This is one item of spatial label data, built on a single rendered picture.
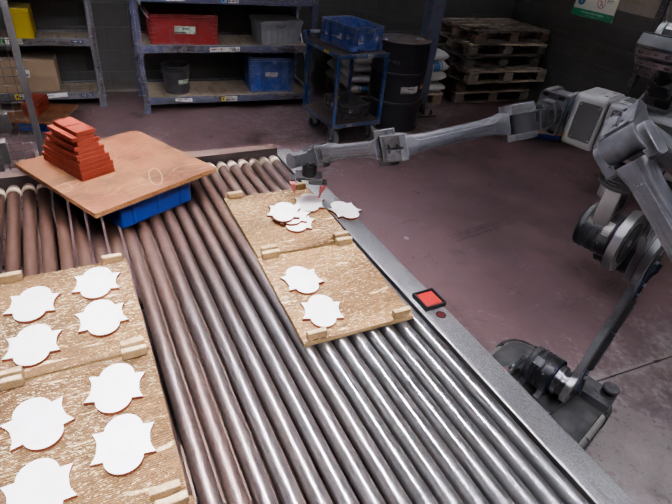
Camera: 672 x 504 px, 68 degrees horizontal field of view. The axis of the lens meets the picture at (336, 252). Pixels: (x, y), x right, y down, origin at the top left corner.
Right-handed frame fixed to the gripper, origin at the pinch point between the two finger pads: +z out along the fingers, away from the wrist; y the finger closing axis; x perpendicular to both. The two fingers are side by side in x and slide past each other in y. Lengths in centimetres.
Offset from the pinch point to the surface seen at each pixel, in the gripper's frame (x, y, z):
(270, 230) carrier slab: -23.6, -13.8, 1.8
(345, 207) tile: -3.3, 15.4, 2.6
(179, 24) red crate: 359, -107, 22
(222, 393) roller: -94, -24, 2
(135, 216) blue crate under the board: -20, -60, 1
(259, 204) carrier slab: -5.3, -18.3, 2.3
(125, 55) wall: 406, -173, 69
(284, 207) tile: -11.9, -9.0, -1.0
